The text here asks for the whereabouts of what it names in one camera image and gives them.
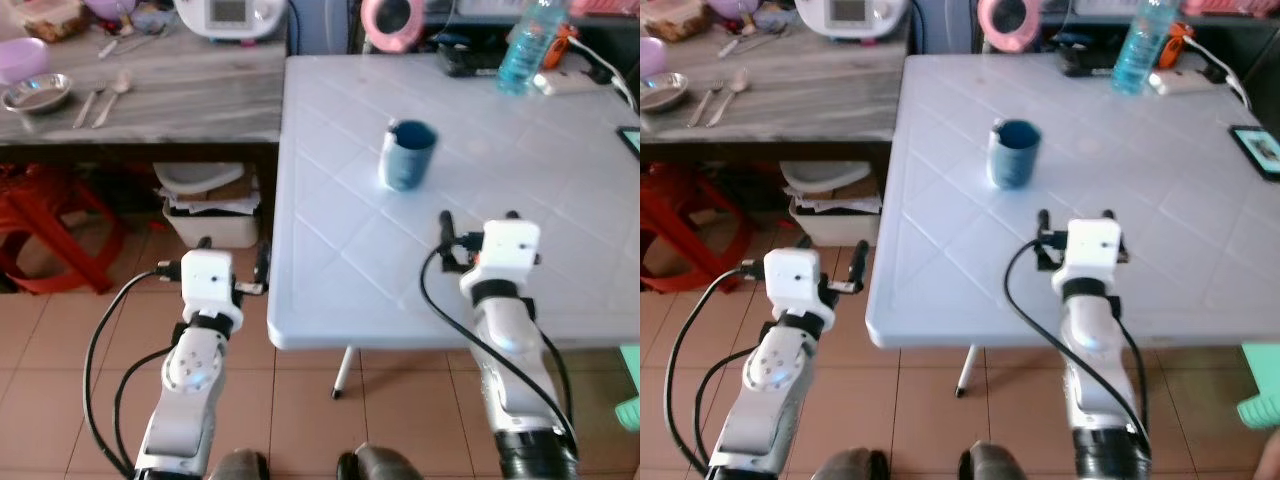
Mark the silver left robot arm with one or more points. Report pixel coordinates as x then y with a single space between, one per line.
765 400
185 400

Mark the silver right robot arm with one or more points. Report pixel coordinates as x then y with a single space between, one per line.
515 380
1100 380

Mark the white plastic storage box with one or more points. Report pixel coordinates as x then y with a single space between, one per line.
835 227
212 228

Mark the white plastic folding table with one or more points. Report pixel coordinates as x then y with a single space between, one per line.
1150 170
520 170

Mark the blue ceramic mug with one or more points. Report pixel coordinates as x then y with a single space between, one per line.
1012 158
405 160

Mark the red plastic stool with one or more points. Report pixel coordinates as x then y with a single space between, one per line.
690 220
55 220

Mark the black smartphone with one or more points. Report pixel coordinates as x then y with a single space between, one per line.
1258 150
631 142

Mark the grey wooden table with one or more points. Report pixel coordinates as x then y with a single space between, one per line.
820 95
190 95

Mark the steel spoon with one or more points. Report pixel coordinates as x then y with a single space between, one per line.
728 98
110 100

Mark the clear blue water bottle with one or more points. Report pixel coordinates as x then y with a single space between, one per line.
527 55
1140 55

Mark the steel fork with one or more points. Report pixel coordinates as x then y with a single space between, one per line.
706 102
88 105

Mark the orange and black tool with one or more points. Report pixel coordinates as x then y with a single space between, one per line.
1177 42
562 45

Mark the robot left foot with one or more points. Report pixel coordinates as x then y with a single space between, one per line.
853 466
240 466

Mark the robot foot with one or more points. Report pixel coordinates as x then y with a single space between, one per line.
240 466
853 466
385 464
1000 462

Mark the steel bowl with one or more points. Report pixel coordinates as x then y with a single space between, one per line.
662 92
37 95

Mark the steel cutlery piece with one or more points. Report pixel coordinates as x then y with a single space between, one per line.
130 43
752 42

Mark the green plastic stool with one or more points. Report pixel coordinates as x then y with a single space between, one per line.
631 385
1262 385

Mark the purple plastic bowl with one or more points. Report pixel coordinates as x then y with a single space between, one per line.
650 57
20 58

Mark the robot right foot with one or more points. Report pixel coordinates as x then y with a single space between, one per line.
1000 462
385 464

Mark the white kitchen appliance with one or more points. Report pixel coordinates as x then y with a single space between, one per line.
855 16
230 18

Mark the clear food container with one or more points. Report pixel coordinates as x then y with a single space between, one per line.
675 18
50 18

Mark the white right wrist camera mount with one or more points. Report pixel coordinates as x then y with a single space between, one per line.
505 250
1092 248

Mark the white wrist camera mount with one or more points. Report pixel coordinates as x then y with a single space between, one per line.
1092 248
207 280
795 278
505 250

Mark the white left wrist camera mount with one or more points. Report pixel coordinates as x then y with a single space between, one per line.
207 280
795 278

